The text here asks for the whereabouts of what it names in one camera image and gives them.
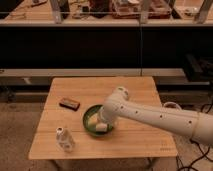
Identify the pale sponge in bowl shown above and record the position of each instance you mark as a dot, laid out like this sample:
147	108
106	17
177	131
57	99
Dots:
96	125

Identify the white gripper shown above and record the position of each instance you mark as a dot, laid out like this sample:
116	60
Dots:
104	116

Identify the black box at right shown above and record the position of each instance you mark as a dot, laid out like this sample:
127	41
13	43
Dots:
198	69

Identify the wooden folding table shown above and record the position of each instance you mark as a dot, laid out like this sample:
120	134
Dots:
129	140

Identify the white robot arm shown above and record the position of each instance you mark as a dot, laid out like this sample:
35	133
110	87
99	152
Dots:
194	125

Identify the green ceramic bowl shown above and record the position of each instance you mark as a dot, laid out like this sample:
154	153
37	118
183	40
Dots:
93	110

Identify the brown rectangular snack bar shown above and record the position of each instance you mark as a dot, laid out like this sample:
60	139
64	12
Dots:
69	103

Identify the long grey shelf bench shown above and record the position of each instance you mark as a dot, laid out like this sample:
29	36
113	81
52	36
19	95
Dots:
40	77

